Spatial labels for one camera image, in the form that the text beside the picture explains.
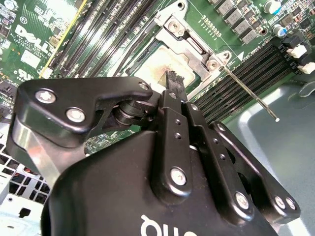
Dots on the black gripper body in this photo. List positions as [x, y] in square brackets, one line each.
[110, 191]

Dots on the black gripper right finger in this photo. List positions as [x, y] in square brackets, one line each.
[246, 167]

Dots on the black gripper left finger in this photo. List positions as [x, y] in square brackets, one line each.
[98, 93]

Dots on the silver CPU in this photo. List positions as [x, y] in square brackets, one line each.
[150, 61]

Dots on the metal socket cover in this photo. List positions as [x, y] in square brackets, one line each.
[177, 49]

